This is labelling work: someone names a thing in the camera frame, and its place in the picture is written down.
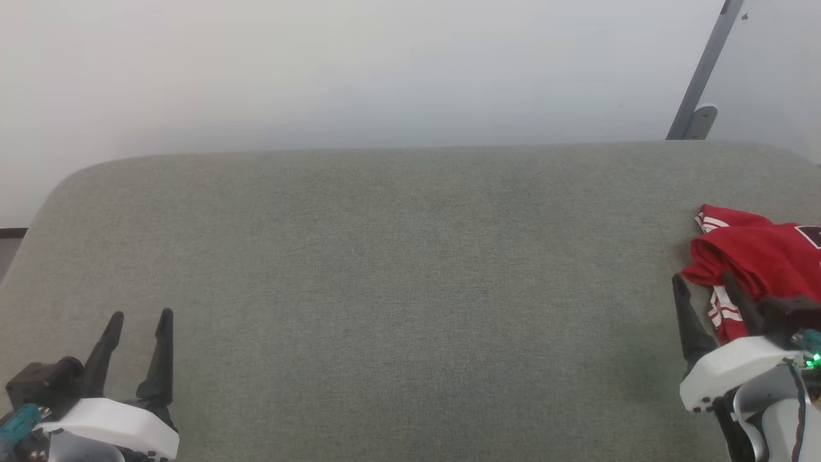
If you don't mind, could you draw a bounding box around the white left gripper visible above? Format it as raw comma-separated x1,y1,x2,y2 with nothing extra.
35,308,181,460

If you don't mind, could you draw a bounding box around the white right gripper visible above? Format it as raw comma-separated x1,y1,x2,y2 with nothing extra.
671,269,810,413

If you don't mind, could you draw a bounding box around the grey metal pole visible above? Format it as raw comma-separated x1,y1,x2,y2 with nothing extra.
665,0,747,141

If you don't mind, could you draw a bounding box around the red and white garment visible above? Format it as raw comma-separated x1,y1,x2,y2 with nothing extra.
681,203,821,345

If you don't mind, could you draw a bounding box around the grey pole foot bracket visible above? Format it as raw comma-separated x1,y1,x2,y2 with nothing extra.
682,104,720,141

